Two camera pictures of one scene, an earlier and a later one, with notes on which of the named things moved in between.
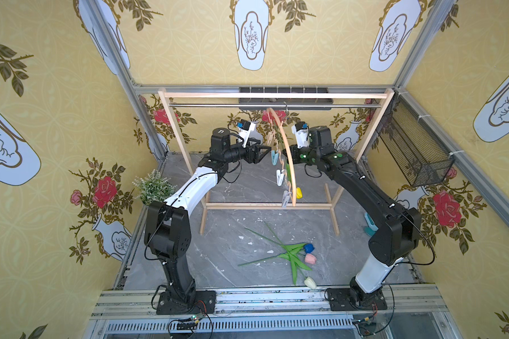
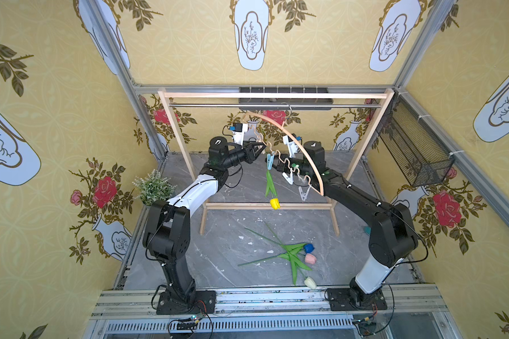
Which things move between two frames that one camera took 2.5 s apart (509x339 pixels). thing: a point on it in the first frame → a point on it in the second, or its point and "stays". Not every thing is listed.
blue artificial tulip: (307, 247) stays
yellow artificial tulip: (288, 171) → (270, 186)
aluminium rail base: (413, 311) stays
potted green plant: (153, 187) stays
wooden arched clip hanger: (281, 177) → (320, 183)
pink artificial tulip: (309, 258) stays
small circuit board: (189, 325) stays
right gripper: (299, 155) → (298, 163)
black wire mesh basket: (420, 155) stays
